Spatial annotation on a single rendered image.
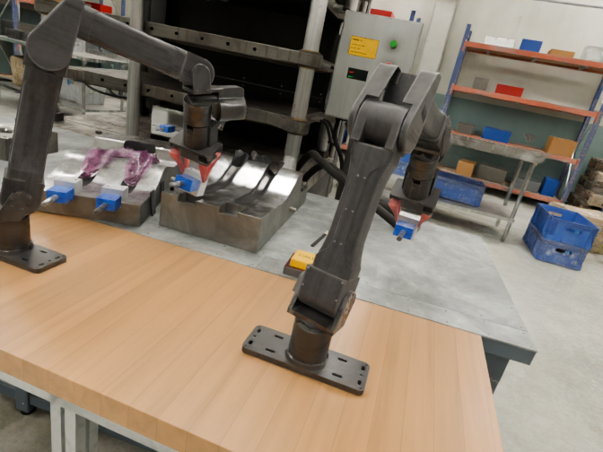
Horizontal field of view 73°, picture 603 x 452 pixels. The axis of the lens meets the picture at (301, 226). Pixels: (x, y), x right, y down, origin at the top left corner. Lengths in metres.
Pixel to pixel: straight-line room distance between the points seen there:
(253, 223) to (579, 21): 7.02
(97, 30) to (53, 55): 0.08
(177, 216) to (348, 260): 0.56
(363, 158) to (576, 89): 7.07
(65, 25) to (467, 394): 0.87
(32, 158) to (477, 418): 0.85
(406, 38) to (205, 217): 1.08
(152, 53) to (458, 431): 0.80
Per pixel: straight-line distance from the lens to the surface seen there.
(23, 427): 1.72
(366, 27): 1.75
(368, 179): 0.59
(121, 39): 0.85
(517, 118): 7.50
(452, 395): 0.74
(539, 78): 7.53
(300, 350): 0.64
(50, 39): 0.82
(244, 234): 0.98
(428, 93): 0.62
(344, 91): 1.74
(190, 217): 1.03
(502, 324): 1.01
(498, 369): 1.04
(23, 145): 0.86
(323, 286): 0.61
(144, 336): 0.70
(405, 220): 1.01
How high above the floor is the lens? 1.22
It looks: 20 degrees down
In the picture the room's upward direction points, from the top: 12 degrees clockwise
